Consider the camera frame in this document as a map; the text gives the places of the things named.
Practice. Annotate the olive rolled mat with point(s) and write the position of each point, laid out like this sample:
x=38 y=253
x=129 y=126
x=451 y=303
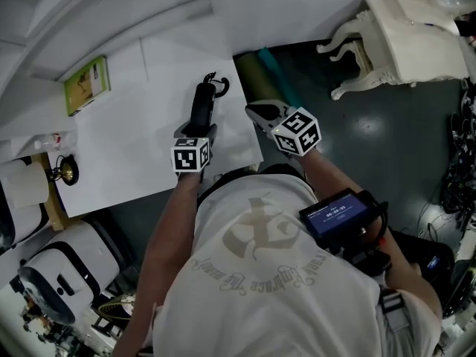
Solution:
x=258 y=78

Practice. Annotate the black gold patterned bowl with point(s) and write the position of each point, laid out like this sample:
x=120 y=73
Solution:
x=119 y=305

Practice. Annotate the white paper roll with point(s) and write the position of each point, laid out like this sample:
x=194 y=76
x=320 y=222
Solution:
x=24 y=184

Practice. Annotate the person's right forearm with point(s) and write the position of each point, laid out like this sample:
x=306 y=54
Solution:
x=334 y=180

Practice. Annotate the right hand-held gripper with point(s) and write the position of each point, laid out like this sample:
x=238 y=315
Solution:
x=297 y=132

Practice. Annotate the clear plastic bottle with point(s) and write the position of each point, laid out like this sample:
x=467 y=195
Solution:
x=56 y=141

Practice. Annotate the wooden shelf edge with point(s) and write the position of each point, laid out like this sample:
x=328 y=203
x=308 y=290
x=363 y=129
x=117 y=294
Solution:
x=54 y=203

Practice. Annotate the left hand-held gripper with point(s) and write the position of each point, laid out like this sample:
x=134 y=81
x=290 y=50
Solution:
x=186 y=158

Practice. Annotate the white ornate side table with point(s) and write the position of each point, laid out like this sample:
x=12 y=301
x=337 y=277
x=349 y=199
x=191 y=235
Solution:
x=405 y=47

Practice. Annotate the white rounded appliance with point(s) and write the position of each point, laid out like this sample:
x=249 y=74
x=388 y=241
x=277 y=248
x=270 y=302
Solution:
x=18 y=221

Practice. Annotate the white printed t-shirt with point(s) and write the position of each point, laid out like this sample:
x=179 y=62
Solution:
x=267 y=281

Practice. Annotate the black bag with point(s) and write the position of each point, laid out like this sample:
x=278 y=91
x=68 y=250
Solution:
x=427 y=259

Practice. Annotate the white black appliance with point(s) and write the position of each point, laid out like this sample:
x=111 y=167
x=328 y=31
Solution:
x=70 y=262

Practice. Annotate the green box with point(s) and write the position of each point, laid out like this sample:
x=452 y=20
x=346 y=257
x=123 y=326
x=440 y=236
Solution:
x=86 y=86

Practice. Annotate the person's left forearm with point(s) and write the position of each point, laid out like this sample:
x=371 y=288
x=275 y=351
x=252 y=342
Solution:
x=167 y=236

